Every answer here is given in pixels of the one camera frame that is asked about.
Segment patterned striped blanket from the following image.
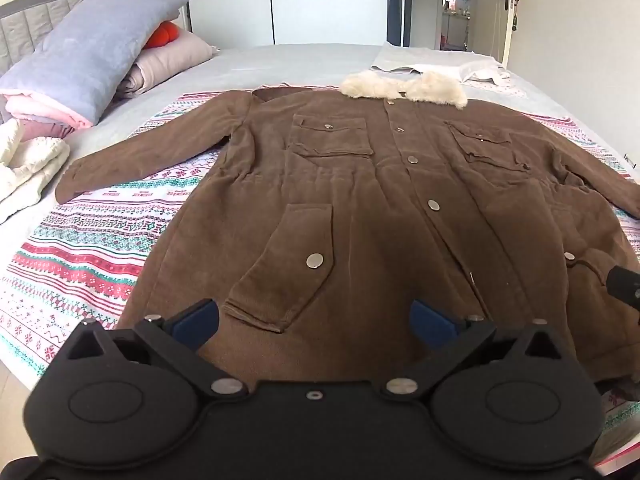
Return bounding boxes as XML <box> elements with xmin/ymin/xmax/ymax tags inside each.
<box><xmin>0</xmin><ymin>85</ymin><xmax>640</xmax><ymax>466</ymax></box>

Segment blue-grey folded quilt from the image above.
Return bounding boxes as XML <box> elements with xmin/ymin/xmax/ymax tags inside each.
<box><xmin>0</xmin><ymin>0</ymin><xmax>193</xmax><ymax>128</ymax></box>

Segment cream folded quilt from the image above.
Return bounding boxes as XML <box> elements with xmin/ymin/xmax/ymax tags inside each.
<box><xmin>0</xmin><ymin>119</ymin><xmax>71</xmax><ymax>225</ymax></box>

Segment white cloth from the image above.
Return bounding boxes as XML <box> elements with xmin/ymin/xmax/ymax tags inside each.
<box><xmin>371</xmin><ymin>41</ymin><xmax>512</xmax><ymax>85</ymax></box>

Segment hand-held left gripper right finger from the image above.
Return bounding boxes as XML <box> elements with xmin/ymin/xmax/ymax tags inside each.
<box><xmin>382</xmin><ymin>299</ymin><xmax>581</xmax><ymax>401</ymax></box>

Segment grey padded headboard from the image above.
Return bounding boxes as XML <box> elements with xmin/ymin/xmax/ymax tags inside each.
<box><xmin>0</xmin><ymin>0</ymin><xmax>108</xmax><ymax>81</ymax></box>

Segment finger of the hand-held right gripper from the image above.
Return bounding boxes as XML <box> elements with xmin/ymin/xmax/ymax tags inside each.
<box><xmin>605</xmin><ymin>265</ymin><xmax>640</xmax><ymax>312</ymax></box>

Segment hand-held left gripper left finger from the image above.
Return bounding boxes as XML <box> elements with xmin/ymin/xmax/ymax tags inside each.
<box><xmin>65</xmin><ymin>298</ymin><xmax>249</xmax><ymax>400</ymax></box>

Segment brown coat with fur collar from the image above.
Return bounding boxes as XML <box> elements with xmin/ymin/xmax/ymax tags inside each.
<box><xmin>55</xmin><ymin>71</ymin><xmax>640</xmax><ymax>391</ymax></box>

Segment white door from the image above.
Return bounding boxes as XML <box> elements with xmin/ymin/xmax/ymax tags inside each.
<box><xmin>492</xmin><ymin>0</ymin><xmax>518</xmax><ymax>68</ymax></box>

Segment pink folded blanket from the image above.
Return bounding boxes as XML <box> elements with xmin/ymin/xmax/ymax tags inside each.
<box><xmin>0</xmin><ymin>92</ymin><xmax>96</xmax><ymax>141</ymax></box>

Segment white and grey wardrobe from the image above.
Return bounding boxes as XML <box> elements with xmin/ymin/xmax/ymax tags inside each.
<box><xmin>182</xmin><ymin>0</ymin><xmax>391</xmax><ymax>51</ymax></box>

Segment dark grey tall panel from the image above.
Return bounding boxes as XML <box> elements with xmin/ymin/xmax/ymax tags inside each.
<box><xmin>387</xmin><ymin>0</ymin><xmax>414</xmax><ymax>48</ymax></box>

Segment beige folded quilt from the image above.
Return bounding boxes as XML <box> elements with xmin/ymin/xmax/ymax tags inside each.
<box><xmin>117</xmin><ymin>27</ymin><xmax>219</xmax><ymax>99</ymax></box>

